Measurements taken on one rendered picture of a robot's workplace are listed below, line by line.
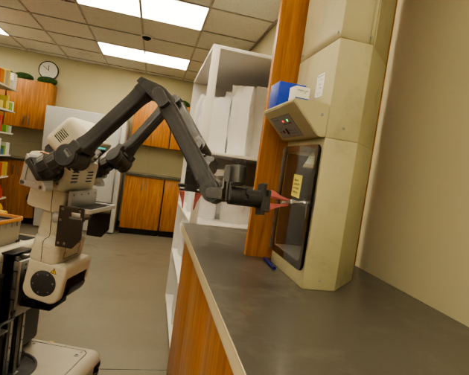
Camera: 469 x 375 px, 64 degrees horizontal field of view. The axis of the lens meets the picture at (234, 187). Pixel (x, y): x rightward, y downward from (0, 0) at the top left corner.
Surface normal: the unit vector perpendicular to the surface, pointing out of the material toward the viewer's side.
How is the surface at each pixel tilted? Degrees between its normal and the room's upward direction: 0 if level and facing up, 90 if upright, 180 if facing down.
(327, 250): 90
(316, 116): 90
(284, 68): 90
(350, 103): 90
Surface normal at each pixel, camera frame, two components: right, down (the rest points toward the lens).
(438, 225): -0.97, -0.13
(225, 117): 0.06, -0.03
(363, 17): 0.29, 0.09
